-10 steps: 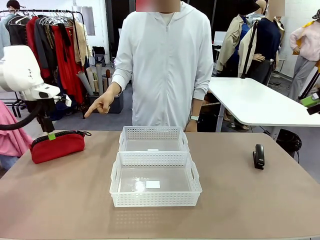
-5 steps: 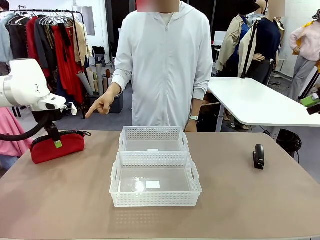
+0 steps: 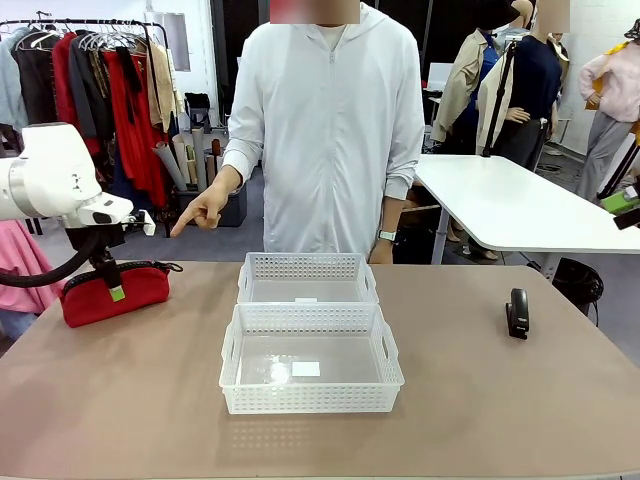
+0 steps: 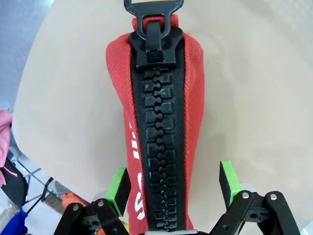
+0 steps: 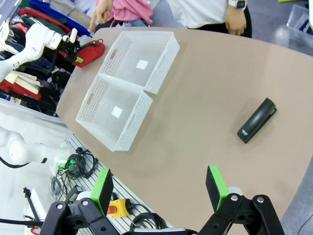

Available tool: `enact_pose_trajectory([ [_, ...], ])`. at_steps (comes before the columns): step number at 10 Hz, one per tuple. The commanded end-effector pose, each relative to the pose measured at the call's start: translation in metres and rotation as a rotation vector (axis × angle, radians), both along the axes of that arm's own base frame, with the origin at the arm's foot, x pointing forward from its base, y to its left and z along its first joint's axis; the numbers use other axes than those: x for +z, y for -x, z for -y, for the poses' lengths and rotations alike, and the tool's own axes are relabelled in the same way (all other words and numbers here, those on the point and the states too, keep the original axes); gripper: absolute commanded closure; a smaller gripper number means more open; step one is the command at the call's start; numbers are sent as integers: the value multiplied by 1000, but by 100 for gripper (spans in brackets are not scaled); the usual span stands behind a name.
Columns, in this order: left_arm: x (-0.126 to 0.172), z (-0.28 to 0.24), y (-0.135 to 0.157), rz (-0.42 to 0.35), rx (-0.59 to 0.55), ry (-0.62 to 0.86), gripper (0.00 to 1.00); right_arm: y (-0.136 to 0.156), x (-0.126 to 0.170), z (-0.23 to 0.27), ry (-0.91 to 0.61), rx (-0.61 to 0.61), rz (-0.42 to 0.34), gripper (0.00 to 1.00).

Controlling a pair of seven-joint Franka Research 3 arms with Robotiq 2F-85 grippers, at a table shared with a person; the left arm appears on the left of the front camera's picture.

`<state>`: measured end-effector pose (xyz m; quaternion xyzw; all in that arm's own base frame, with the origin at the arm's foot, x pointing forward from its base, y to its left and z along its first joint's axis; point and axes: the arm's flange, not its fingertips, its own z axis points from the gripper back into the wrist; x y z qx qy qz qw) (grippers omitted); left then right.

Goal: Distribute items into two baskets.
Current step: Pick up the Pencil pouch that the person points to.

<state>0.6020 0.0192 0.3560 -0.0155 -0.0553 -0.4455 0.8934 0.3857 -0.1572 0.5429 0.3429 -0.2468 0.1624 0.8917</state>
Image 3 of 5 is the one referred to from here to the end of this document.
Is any mannequin in pink sweater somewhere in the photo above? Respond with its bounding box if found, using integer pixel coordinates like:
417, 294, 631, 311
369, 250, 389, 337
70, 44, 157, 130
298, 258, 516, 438
574, 19, 640, 202

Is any beige paper roll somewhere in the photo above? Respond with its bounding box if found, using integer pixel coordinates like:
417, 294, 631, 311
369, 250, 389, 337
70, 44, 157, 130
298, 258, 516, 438
171, 133, 197, 192

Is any white background table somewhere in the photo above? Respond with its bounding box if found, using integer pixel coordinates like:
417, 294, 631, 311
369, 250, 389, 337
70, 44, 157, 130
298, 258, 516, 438
413, 153, 640, 275

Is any mannequin in beige coat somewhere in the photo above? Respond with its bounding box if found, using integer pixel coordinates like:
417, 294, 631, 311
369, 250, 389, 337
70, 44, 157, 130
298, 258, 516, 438
431, 0, 507, 157

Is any black stapler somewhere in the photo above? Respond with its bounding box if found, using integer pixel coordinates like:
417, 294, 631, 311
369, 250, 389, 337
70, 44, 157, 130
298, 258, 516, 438
504, 287, 530, 341

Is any grey hanging jacket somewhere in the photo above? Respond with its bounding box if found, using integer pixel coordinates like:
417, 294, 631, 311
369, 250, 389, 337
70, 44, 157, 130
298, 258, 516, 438
68, 30, 117, 142

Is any red zipper pouch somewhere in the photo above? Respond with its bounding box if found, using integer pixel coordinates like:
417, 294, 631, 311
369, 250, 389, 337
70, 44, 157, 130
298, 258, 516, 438
59, 259, 184, 330

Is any person right hand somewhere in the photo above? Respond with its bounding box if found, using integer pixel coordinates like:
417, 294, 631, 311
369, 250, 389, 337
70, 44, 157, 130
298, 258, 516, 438
169, 167, 247, 239

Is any white basket holding pouch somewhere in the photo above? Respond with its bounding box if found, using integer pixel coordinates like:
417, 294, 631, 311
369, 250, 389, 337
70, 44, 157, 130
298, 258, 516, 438
217, 301, 406, 415

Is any black corrugated cable hose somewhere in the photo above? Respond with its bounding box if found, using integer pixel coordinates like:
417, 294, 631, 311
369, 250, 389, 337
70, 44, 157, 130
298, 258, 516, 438
0, 232, 109, 289

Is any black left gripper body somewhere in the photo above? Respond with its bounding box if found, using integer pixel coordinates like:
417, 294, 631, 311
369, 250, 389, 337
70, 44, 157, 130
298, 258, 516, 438
64, 222, 126, 261

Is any black tripod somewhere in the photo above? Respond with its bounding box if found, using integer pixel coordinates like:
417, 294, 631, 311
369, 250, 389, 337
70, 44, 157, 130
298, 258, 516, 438
480, 42, 517, 159

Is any black clothes rack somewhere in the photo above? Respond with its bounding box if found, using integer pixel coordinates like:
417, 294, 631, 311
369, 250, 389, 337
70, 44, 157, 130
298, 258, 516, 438
0, 17, 169, 221

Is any light blue hanging garment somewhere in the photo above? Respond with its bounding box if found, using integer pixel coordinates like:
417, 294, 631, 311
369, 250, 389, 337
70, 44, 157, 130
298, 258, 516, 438
0, 27, 30, 132

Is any white perforated plastic basket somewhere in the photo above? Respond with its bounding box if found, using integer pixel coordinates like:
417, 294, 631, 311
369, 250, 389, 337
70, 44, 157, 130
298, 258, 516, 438
235, 251, 381, 306

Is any person left forearm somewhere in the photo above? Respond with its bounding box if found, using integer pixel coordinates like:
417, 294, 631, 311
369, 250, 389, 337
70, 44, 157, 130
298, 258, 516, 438
378, 159, 422, 236

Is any person torso white hoodie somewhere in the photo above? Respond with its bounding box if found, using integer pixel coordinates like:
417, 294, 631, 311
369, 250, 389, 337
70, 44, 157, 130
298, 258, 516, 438
222, 0, 426, 264

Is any pink cloth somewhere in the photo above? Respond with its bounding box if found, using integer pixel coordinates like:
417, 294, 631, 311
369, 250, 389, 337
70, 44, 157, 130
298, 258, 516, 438
0, 218, 64, 317

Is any grey paper roll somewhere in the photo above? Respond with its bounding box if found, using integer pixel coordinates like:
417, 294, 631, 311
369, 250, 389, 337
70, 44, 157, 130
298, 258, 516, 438
191, 125, 208, 192

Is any black cable bundle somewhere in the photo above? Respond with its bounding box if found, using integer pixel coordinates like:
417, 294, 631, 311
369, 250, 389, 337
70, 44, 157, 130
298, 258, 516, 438
551, 257, 605, 322

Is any grey storage bin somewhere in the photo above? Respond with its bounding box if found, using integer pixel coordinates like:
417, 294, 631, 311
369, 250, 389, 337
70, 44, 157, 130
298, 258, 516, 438
218, 181, 249, 229

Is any black hanging garment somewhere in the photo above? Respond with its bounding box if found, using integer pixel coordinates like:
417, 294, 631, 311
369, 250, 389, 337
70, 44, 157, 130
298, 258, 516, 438
12, 42, 59, 126

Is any beige hanging garment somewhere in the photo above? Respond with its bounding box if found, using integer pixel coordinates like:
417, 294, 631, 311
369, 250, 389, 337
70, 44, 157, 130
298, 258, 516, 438
143, 38, 180, 134

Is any person left hand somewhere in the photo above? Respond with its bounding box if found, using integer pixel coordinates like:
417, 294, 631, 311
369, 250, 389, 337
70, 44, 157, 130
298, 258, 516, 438
368, 238, 397, 265

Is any red hanging dress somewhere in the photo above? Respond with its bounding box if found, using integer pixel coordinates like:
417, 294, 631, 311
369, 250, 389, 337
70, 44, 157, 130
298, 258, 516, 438
102, 47, 172, 210

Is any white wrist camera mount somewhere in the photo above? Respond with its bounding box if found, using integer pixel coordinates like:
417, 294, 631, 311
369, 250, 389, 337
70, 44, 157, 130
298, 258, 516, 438
119, 209, 157, 237

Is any figure in navy top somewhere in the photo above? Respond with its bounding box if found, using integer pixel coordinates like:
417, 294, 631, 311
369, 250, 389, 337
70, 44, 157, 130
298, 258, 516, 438
477, 0, 572, 172

